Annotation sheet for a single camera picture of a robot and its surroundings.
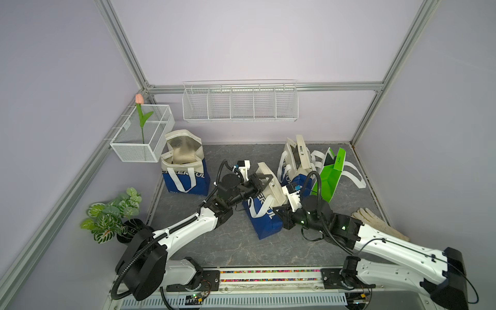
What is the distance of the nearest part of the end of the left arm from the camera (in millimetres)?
589

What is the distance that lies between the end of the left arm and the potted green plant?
0.34m

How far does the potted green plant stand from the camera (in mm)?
624
